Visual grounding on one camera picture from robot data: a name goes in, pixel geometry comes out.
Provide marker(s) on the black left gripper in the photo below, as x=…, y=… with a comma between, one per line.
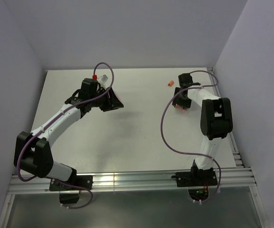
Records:
x=112, y=103

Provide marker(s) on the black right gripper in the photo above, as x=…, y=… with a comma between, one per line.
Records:
x=186, y=104

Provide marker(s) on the yellow highlighter pen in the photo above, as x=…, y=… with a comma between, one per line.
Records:
x=181, y=109

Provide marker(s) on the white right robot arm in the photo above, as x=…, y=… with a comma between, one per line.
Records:
x=211, y=139

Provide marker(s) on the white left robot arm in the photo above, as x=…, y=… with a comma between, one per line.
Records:
x=33, y=150

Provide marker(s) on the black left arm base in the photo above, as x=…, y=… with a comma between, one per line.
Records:
x=71, y=191

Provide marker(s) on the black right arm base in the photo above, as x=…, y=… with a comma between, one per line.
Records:
x=198, y=187

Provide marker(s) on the orange pen cap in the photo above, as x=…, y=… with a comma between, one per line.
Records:
x=171, y=83

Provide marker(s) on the aluminium side rail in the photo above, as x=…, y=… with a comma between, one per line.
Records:
x=224, y=124

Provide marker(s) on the aluminium mounting rail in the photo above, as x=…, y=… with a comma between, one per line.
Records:
x=133, y=181

